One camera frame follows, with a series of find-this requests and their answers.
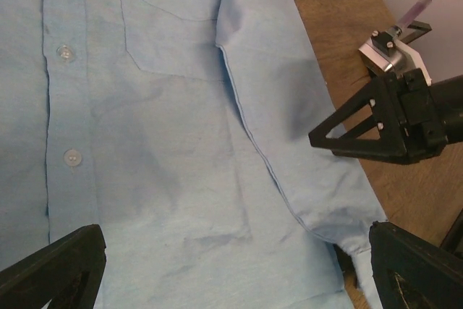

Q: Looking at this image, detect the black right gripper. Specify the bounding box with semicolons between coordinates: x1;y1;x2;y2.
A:
309;69;447;164

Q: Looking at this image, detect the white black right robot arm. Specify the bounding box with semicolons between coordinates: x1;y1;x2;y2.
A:
309;68;462;165

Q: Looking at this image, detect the light blue button shirt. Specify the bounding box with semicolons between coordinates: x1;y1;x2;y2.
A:
1;0;385;308

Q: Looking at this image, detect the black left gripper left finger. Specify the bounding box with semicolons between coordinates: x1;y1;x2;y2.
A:
1;224;106;308

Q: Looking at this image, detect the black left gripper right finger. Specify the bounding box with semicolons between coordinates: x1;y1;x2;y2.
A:
369;222;462;308

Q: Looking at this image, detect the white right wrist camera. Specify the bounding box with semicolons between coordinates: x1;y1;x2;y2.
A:
358;20;432;86

